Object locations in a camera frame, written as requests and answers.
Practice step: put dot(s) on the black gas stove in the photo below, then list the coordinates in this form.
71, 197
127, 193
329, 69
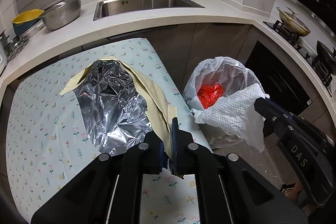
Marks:
322, 71

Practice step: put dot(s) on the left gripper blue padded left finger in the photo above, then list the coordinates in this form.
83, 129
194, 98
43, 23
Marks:
162, 156

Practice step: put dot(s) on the trash bin with plastic liner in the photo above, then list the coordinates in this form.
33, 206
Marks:
233, 76

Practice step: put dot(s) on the steel colander bowl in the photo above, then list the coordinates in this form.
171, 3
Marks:
61, 14

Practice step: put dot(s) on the stainless steel sink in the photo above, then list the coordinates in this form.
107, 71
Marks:
113, 7

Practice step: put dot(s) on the red plastic bag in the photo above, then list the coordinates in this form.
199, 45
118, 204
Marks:
208, 95

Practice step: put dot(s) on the yellow and teal bowl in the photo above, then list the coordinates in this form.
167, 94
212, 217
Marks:
26, 20

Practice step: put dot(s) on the black wok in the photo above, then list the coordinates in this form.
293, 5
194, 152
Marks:
326, 56

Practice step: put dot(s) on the white paper towel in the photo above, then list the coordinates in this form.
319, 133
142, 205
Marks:
236, 115

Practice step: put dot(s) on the person's hand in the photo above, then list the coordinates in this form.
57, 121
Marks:
293, 194

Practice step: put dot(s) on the white floral rice cooker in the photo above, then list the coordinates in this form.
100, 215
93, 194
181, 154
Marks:
3, 59

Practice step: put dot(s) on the round steel steamer tray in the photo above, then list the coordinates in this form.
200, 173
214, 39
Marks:
14, 47

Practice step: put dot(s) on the floral light blue tablecloth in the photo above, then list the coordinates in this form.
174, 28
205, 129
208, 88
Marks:
46, 141

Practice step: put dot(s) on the cream foil-lined snack bag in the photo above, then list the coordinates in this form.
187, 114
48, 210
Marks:
120, 105

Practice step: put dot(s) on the frying pan with glass lid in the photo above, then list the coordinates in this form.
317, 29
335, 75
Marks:
291, 21

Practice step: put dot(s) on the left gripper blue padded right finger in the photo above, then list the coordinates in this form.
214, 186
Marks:
175, 146

